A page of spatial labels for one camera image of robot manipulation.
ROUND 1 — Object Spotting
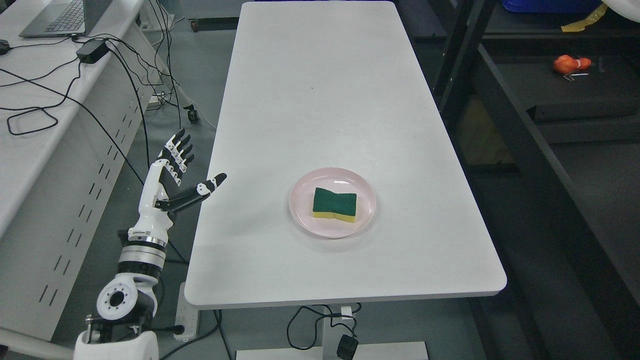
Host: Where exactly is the yellow tape piece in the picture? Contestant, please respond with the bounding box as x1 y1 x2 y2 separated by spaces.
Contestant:
560 2 609 34

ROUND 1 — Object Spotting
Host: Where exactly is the black power adapter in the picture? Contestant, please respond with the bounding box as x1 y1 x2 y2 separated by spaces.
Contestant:
75 38 109 64

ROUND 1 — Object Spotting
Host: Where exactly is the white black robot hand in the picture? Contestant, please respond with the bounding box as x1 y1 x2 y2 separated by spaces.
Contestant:
127 129 227 246

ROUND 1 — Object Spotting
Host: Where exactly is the blue plastic bin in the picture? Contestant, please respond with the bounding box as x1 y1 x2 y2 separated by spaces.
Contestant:
502 0 602 14

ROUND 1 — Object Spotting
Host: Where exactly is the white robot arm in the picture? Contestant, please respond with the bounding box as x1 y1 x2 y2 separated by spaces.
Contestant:
73 235 168 360

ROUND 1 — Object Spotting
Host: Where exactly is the grey laptop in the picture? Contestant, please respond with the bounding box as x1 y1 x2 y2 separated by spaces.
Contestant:
19 0 112 38

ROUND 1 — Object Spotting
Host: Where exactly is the white power strip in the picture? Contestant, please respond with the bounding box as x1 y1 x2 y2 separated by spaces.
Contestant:
173 282 200 343

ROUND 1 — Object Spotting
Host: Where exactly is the pink plate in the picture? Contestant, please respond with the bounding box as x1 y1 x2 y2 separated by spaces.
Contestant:
288 167 378 239

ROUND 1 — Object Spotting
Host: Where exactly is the orange object on shelf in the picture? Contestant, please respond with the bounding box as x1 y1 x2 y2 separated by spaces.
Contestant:
553 54 592 75

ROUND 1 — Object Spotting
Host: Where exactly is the black cable on desk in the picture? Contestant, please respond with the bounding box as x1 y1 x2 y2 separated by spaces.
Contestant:
0 67 151 186

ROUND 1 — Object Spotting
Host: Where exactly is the black metal shelf rack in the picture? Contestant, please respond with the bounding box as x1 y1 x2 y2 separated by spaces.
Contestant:
395 0 639 360

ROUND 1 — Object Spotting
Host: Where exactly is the black adapter under table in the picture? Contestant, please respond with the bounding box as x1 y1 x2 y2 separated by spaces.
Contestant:
336 333 359 360

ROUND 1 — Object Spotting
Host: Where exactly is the green yellow sponge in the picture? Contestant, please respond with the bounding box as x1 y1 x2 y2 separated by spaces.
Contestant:
311 187 357 223

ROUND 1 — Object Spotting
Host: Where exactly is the white perforated desk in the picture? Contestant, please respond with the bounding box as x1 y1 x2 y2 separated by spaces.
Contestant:
0 0 159 341

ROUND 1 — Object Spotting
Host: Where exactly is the white table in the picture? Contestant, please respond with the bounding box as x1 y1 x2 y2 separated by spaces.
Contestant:
184 1 507 360

